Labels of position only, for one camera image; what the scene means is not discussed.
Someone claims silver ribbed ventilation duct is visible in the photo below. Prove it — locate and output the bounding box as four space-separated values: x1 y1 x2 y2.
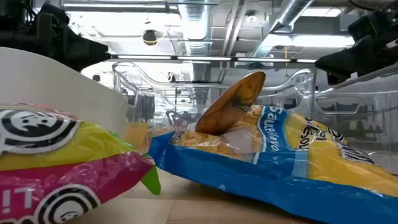
178 0 215 57

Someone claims green pink noodle packet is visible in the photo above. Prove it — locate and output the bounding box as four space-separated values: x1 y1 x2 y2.
0 103 162 224

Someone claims wide clear plastic container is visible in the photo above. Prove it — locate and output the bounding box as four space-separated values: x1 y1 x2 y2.
111 61 317 147

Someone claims black round ceiling lamp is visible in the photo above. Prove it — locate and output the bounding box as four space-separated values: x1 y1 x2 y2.
142 29 158 47

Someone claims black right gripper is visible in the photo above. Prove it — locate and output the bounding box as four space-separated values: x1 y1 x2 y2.
315 8 398 86

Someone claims long ceiling light strip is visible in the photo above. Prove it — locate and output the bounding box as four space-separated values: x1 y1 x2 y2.
108 54 318 65

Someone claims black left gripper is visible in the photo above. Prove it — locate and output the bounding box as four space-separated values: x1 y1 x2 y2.
0 0 111 73

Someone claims white rectangular tray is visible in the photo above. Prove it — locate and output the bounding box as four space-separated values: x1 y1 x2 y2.
0 46 129 139

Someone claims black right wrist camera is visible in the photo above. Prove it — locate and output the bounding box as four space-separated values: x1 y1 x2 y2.
347 11 385 43

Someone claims narrow clear plastic container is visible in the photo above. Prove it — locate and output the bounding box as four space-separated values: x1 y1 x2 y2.
298 63 398 175

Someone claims blue yellow noodle packet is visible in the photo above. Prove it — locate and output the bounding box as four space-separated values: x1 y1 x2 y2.
148 105 398 224

